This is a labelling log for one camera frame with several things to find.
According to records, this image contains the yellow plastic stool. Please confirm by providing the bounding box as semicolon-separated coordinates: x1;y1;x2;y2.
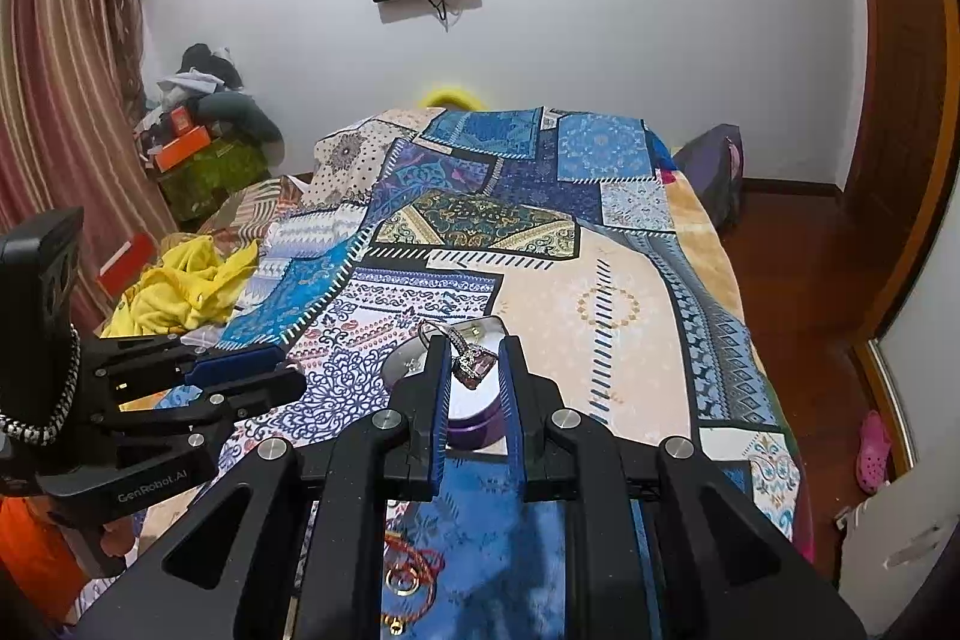
420;86;487;112

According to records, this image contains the yellow cloth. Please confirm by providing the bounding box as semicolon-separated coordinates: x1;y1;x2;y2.
99;234;259;338

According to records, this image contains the person's left hand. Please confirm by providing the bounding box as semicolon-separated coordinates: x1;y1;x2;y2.
101;510;151;557

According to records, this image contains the striped red curtain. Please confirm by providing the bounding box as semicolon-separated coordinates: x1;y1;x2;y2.
2;0;174;330

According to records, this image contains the dark purple bag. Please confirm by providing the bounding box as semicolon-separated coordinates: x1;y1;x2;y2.
674;124;745;230

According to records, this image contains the pink slipper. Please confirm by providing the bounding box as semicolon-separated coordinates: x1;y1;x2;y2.
854;411;892;495

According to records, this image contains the purple heart jewelry box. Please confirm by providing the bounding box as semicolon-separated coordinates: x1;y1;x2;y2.
381;315;508;452

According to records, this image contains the red beaded bracelet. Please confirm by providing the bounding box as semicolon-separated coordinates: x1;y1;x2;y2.
380;529;448;619

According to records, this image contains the orange box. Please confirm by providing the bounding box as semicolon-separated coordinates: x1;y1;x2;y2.
153;127;212;172

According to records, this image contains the white wardrobe sliding door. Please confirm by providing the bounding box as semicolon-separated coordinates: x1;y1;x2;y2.
839;193;960;638

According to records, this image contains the patchwork patterned bed quilt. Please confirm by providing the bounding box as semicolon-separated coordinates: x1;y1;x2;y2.
96;104;815;640

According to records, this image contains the wooden door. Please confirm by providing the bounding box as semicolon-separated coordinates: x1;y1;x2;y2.
844;0;958;341

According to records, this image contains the pile of clothes and boxes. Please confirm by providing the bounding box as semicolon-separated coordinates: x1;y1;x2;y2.
133;42;285;224

